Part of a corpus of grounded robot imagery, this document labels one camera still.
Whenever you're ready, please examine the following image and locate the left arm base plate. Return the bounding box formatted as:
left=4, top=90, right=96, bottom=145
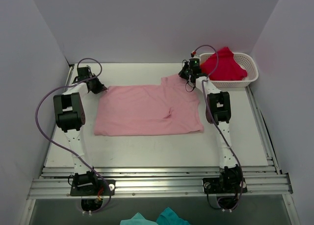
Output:
left=70, top=179, right=116, bottom=197

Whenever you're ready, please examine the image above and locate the teal t-shirt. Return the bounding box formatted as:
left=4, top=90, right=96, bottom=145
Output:
left=119, top=206, right=191, bottom=225

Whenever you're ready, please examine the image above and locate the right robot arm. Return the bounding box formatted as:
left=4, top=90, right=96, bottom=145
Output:
left=178, top=58, right=244, bottom=194

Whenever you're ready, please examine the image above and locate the pink t-shirt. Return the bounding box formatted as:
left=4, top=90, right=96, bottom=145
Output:
left=94, top=75, right=204, bottom=136

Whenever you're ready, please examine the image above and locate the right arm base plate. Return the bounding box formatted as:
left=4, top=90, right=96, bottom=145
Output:
left=202, top=177, right=241, bottom=194

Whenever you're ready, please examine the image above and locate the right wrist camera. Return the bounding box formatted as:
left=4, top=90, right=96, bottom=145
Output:
left=190, top=51, right=199, bottom=58

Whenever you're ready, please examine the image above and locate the aluminium rail frame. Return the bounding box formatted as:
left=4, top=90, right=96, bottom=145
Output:
left=26, top=63, right=294, bottom=225

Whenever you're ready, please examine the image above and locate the red t-shirt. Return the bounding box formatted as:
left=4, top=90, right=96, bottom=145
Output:
left=201, top=47, right=248, bottom=81

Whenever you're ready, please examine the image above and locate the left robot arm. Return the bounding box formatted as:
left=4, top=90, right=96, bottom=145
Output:
left=53, top=66, right=106, bottom=195

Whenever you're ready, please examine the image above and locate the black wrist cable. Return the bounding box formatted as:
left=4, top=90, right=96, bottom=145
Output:
left=181, top=59, right=197, bottom=93

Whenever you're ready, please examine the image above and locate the white plastic basket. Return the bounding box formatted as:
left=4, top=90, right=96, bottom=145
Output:
left=211, top=52, right=259, bottom=88

